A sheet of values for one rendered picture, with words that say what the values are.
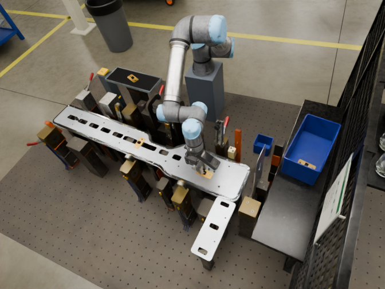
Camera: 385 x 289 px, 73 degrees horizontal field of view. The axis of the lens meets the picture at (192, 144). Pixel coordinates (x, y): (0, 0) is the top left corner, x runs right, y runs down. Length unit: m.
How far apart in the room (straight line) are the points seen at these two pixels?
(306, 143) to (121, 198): 1.17
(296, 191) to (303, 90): 2.12
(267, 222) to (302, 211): 0.16
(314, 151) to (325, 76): 2.17
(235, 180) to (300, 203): 0.32
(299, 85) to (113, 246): 2.65
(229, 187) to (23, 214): 1.40
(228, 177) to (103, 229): 0.84
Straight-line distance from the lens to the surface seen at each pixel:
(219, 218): 1.27
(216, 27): 1.21
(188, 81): 1.78
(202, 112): 1.11
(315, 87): 3.38
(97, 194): 1.87
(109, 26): 4.15
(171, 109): 1.14
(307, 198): 1.32
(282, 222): 1.25
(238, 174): 1.37
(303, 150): 1.45
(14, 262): 2.93
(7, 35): 5.74
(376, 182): 0.96
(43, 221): 1.98
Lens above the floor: 2.19
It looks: 53 degrees down
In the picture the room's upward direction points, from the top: 13 degrees counter-clockwise
